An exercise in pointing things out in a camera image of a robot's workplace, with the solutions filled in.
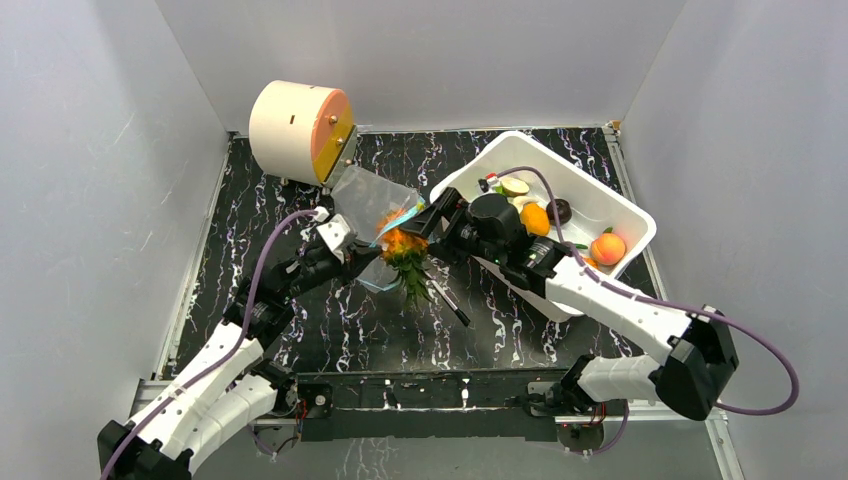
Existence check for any orange toy pineapple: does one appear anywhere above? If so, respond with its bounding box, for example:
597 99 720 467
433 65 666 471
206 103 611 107
376 203 431 310

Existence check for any clear blue zip top bag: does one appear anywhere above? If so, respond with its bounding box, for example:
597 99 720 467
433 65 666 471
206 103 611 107
329 164 427 294

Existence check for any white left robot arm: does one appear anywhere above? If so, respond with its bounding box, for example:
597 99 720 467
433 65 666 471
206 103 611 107
97 240 381 479

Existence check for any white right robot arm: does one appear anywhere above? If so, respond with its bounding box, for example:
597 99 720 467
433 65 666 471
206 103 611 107
399 187 738 421

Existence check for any toy mushroom slice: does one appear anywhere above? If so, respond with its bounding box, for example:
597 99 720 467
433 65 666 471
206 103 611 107
500 177 530 197

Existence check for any toy orange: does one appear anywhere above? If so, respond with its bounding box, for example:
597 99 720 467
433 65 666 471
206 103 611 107
519 202 550 236

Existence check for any black and silver pen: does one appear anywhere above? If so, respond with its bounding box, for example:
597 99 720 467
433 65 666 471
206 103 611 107
429 279 470 328

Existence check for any white plastic bin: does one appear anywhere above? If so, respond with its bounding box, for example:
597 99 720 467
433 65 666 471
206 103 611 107
427 131 656 279

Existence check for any dark brown toy fruit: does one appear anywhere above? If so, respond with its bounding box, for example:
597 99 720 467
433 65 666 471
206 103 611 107
545 198 573 226

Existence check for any orange toy carrot piece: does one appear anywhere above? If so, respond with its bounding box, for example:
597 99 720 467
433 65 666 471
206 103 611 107
583 257 600 270

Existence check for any toy peach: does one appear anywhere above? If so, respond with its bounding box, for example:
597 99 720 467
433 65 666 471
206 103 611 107
589 228 627 266

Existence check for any cream cylindrical container orange lid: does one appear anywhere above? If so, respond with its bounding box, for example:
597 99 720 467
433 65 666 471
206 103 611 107
248 80 357 189

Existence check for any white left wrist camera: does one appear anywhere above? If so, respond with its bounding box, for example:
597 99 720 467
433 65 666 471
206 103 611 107
317 214 359 265

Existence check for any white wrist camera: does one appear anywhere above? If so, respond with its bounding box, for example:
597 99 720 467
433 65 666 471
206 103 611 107
478 173 503 194
317 214 359 265

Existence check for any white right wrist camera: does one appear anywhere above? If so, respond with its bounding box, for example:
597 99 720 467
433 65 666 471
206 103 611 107
478 173 503 194

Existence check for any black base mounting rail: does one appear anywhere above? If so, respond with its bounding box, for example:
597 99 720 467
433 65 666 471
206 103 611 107
251 367 664 458

